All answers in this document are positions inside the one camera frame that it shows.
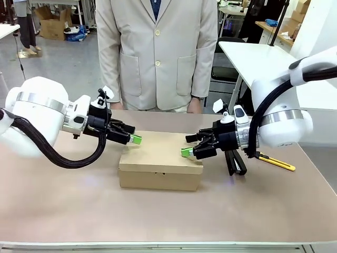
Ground blue plastic bag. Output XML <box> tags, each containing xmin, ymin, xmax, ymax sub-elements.
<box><xmin>64</xmin><ymin>25</ymin><xmax>90</xmax><ymax>43</ymax></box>

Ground open torn cardboard box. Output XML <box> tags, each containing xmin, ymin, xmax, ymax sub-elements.
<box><xmin>34</xmin><ymin>6</ymin><xmax>73</xmax><ymax>42</ymax></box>

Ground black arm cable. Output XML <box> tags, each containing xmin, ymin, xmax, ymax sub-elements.
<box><xmin>243</xmin><ymin>59</ymin><xmax>337</xmax><ymax>160</ymax></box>
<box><xmin>0</xmin><ymin>108</ymin><xmax>109</xmax><ymax>169</ymax></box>

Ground black office chair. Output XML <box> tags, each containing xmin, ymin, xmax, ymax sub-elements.
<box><xmin>210</xmin><ymin>36</ymin><xmax>247</xmax><ymax>85</ymax></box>

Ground wooden workbench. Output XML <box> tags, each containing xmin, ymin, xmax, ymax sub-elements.
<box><xmin>254</xmin><ymin>20</ymin><xmax>297</xmax><ymax>48</ymax></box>

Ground black stapler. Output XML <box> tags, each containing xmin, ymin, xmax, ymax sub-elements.
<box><xmin>224</xmin><ymin>149</ymin><xmax>247</xmax><ymax>177</ymax></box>

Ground person's beige jacket torso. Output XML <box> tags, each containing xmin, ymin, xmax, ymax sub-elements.
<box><xmin>95</xmin><ymin>0</ymin><xmax>219</xmax><ymax>112</ymax></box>

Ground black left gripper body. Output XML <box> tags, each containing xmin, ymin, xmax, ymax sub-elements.
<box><xmin>85</xmin><ymin>102</ymin><xmax>116</xmax><ymax>141</ymax></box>

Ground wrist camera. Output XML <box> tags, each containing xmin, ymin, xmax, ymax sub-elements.
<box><xmin>95</xmin><ymin>85</ymin><xmax>115</xmax><ymax>109</ymax></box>
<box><xmin>212</xmin><ymin>99</ymin><xmax>235</xmax><ymax>124</ymax></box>

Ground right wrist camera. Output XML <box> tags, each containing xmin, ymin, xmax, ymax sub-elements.
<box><xmin>212</xmin><ymin>99</ymin><xmax>235</xmax><ymax>124</ymax></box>

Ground white desk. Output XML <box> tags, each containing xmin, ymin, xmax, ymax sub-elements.
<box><xmin>0</xmin><ymin>23</ymin><xmax>21</xmax><ymax>41</ymax></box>

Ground person's left hand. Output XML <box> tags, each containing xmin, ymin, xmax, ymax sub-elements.
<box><xmin>187</xmin><ymin>96</ymin><xmax>205</xmax><ymax>114</ymax></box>

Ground white side table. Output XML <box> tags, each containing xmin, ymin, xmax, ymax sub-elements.
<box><xmin>217</xmin><ymin>41</ymin><xmax>301</xmax><ymax>114</ymax></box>

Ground black stand pole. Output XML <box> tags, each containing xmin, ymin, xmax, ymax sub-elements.
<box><xmin>269</xmin><ymin>0</ymin><xmax>290</xmax><ymax>47</ymax></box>

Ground background person in grey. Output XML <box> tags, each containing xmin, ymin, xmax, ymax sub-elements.
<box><xmin>13</xmin><ymin>0</ymin><xmax>43</xmax><ymax>56</ymax></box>

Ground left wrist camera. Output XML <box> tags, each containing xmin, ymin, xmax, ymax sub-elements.
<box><xmin>95</xmin><ymin>85</ymin><xmax>115</xmax><ymax>109</ymax></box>

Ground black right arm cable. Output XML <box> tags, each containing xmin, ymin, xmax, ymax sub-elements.
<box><xmin>243</xmin><ymin>59</ymin><xmax>337</xmax><ymax>160</ymax></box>

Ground yellow utility knife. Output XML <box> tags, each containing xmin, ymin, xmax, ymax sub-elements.
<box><xmin>255</xmin><ymin>152</ymin><xmax>296</xmax><ymax>172</ymax></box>

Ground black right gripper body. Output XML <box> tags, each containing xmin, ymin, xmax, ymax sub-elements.
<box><xmin>210</xmin><ymin>120</ymin><xmax>239</xmax><ymax>157</ymax></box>

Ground stacked cardboard boxes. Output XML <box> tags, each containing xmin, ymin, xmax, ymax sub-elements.
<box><xmin>290</xmin><ymin>0</ymin><xmax>312</xmax><ymax>23</ymax></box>

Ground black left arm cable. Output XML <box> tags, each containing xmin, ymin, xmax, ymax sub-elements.
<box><xmin>0</xmin><ymin>108</ymin><xmax>109</xmax><ymax>169</ymax></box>

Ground brown cardboard box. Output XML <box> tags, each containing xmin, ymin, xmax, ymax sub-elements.
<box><xmin>118</xmin><ymin>130</ymin><xmax>204</xmax><ymax>192</ymax></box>

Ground thin black floor cable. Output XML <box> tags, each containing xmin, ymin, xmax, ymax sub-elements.
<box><xmin>12</xmin><ymin>33</ymin><xmax>26</xmax><ymax>81</ymax></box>

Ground blue shirt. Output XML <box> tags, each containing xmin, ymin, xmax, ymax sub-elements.
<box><xmin>149</xmin><ymin>0</ymin><xmax>162</xmax><ymax>22</ymax></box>

